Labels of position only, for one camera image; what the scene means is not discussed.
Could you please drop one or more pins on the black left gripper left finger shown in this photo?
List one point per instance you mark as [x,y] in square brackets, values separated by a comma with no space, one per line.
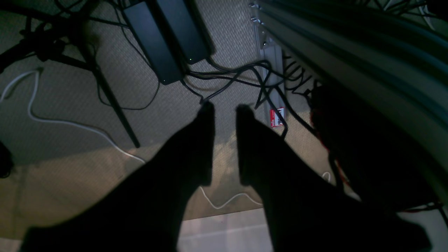
[144,212]

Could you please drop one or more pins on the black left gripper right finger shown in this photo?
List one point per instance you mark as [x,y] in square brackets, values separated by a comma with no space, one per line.
[307,214]

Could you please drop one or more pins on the red white name sticker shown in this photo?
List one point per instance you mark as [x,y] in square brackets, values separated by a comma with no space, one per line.
[275,120]

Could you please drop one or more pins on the black tripod stand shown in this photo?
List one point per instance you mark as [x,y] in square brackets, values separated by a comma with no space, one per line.
[60,38]

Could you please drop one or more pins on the black power adapter left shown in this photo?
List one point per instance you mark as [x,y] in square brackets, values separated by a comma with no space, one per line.
[152,39]

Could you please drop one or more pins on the black power adapter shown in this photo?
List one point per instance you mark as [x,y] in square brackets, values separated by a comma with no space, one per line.
[187,27]
[152,39]

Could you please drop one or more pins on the black power adapter right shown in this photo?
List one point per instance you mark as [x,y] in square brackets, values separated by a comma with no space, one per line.
[187,27]

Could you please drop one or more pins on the aluminium table frame rail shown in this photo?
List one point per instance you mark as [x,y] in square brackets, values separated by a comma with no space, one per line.
[396,66]

